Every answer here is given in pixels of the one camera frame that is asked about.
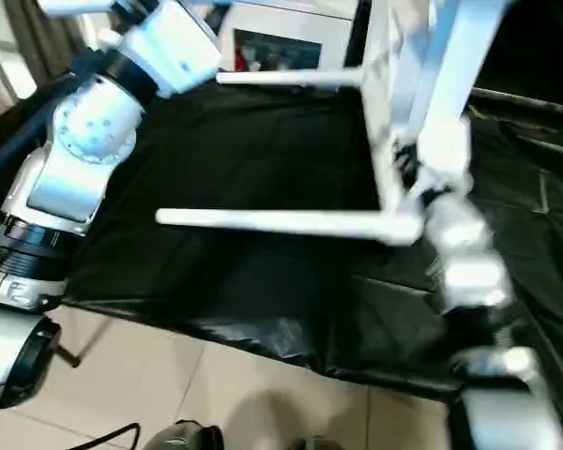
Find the white plastic table top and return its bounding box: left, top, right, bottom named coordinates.
left=356, top=0, right=518, bottom=219

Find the grey metal rod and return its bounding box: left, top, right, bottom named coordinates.
left=470, top=87, right=563, bottom=118

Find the black mat cover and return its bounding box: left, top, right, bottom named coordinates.
left=0, top=69, right=563, bottom=435

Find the white cabinet with glass doors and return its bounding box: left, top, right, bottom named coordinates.
left=187, top=0, right=358, bottom=75

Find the dark robot foot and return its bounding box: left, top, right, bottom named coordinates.
left=146, top=418, right=225, bottom=450
left=292, top=434, right=344, bottom=450

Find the black metal stand leg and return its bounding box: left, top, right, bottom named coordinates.
left=55, top=321, right=110, bottom=368

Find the grey curtain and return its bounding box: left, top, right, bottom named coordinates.
left=2, top=0, right=86, bottom=91

